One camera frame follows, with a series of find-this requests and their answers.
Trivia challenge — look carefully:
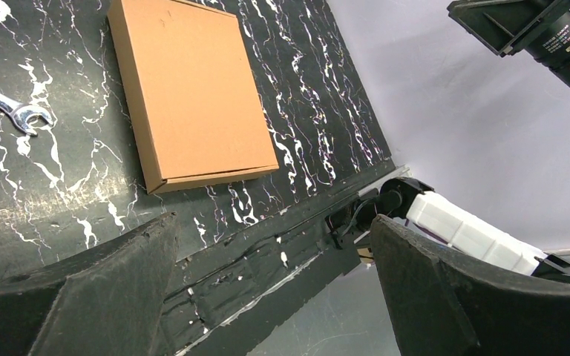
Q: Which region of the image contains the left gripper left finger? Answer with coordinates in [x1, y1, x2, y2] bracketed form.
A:
[0, 213, 180, 355]

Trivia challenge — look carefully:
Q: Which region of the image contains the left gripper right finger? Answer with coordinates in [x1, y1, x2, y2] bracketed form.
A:
[370, 215, 570, 355]

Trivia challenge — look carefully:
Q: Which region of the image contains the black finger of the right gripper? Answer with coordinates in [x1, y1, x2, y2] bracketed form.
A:
[447, 0, 570, 57]

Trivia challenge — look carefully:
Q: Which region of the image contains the brown cardboard box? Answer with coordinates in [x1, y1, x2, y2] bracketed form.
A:
[108, 0, 279, 194]

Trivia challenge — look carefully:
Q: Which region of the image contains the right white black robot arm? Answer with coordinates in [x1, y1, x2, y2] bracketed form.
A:
[325, 1, 570, 284]

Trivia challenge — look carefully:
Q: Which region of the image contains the silver wrench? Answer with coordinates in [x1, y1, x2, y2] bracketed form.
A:
[0, 93, 55, 137]

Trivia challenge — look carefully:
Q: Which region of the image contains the aluminium rail base frame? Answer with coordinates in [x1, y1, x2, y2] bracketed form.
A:
[153, 159, 410, 355]

